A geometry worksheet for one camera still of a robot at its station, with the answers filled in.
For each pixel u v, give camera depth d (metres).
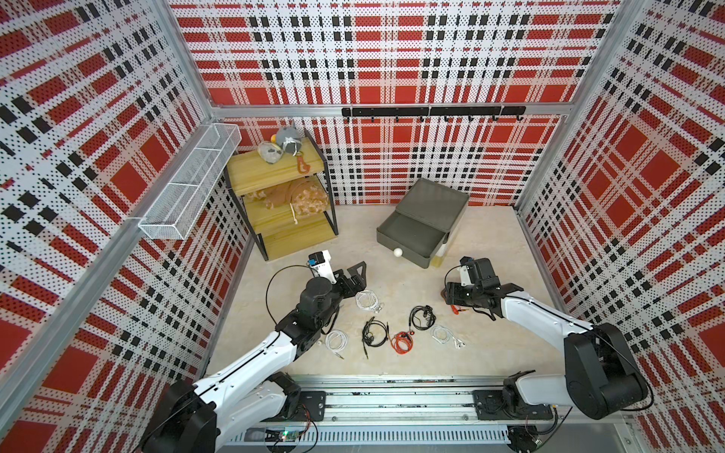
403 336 0.86
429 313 0.91
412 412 0.73
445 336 0.86
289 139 0.86
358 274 0.71
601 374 0.42
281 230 1.13
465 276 0.75
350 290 0.70
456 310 0.91
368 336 0.86
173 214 0.69
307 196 0.88
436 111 0.89
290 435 0.69
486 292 0.68
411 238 0.91
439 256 0.96
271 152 0.84
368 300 0.93
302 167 0.86
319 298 0.58
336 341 0.84
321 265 0.69
